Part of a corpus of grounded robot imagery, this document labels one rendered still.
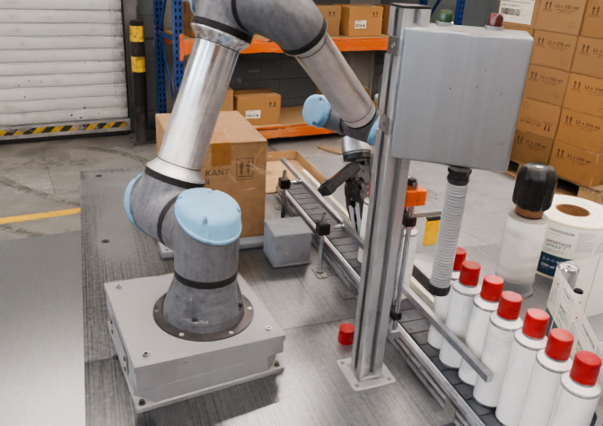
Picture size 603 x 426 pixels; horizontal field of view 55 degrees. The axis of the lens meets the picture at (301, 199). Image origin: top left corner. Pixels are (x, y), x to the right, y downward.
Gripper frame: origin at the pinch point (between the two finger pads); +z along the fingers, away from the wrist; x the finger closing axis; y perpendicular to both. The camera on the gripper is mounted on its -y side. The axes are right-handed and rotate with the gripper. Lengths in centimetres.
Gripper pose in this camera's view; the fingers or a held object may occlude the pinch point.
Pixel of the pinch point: (359, 235)
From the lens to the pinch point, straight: 142.6
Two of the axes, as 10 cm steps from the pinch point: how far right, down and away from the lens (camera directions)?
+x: -3.2, 1.2, 9.4
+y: 9.4, -0.8, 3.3
